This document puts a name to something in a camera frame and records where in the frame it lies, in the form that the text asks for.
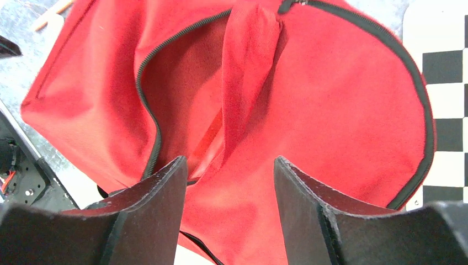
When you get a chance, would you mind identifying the checkered play mat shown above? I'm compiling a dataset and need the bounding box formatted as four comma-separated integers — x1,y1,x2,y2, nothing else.
402,1,467,210

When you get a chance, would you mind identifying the red backpack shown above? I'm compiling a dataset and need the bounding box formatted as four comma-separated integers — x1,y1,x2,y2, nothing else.
20,1,435,264

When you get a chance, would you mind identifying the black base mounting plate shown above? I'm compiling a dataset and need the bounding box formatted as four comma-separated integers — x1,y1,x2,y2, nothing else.
1,110,78,211

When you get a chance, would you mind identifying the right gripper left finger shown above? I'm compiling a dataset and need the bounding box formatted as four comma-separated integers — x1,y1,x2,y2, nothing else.
1,156,188,264

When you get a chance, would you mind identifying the orange pencil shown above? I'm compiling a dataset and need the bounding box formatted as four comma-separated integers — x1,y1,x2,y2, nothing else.
30,0,75,31

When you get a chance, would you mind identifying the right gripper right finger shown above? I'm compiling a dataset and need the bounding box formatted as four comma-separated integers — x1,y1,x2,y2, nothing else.
274,157,467,264

